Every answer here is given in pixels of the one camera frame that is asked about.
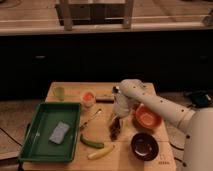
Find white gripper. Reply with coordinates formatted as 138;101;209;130
113;93;133;118

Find dark purple grapes bunch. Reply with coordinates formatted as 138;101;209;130
109;118;121;141

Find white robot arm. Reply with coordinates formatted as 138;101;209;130
115;79;213;171

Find black rectangular block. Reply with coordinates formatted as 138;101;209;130
96;95;114;103

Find orange bowl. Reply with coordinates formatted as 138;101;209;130
134;105;162;129

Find white cup orange contents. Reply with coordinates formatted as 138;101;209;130
82;92;95;107

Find metal spoon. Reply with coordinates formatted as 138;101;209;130
79;109;102;131

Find dark brown bowl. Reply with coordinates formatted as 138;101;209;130
131;133;159;161

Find yellow banana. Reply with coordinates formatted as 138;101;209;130
88;145;114;160

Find green chili pepper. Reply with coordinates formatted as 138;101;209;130
80;134;105;149

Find green cup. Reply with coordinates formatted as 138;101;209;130
53;87;65;101

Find blue sponge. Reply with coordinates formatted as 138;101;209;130
49;122;70;144

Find green plastic tray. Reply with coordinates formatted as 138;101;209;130
19;102;81;162

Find wooden chair frame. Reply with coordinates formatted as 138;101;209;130
55;0;134;31

